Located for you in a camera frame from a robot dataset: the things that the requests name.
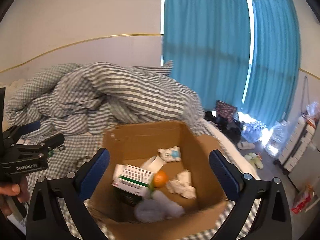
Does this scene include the green white medicine box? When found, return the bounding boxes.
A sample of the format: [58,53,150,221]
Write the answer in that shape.
[112,164,154,198]

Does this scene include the white tissue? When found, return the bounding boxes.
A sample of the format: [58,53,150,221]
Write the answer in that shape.
[166,170,196,199]

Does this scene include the white animal figurine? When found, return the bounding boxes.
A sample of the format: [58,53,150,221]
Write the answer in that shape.
[134,190,185,223]

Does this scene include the orange tangerine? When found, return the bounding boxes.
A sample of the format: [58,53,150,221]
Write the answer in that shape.
[153,170,169,189]

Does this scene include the person's left hand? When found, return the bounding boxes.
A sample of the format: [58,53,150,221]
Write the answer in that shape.
[0,176,30,217]

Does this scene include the checkered bed sheet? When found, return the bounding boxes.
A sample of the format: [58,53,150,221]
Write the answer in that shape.
[27,119,260,239]

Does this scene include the white slippers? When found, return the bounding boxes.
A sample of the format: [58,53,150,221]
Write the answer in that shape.
[237,141,264,170]

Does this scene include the white radiator heater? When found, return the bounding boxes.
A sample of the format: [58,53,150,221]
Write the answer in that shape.
[273,116,316,176]

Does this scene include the grey checkered duvet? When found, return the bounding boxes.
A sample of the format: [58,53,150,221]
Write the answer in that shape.
[5,61,204,138]

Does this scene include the water bottle pack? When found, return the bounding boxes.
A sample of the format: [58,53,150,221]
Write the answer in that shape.
[241,121,267,143]

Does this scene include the brown cardboard box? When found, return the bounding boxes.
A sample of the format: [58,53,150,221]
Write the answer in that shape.
[89,121,227,239]

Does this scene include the white blue plush toy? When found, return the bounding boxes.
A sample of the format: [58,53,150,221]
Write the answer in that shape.
[158,146,181,163]

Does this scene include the blue curtain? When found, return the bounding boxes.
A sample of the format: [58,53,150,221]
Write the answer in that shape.
[163,0,300,127]

